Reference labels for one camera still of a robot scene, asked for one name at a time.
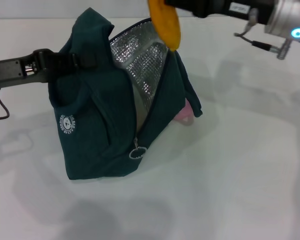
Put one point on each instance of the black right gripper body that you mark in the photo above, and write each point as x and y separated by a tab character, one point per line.
227	7

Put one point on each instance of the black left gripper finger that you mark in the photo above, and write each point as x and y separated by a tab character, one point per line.
65	61
38	79

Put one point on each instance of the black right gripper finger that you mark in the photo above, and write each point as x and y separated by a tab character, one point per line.
182	4

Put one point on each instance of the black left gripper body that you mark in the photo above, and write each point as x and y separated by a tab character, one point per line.
5	73

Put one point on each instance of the yellow toy banana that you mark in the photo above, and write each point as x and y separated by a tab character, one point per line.
165	22

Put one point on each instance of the dark teal insulated lunch bag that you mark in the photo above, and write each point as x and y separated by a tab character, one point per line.
95	112

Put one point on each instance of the pink toy peach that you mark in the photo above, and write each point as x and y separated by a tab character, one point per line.
182	116

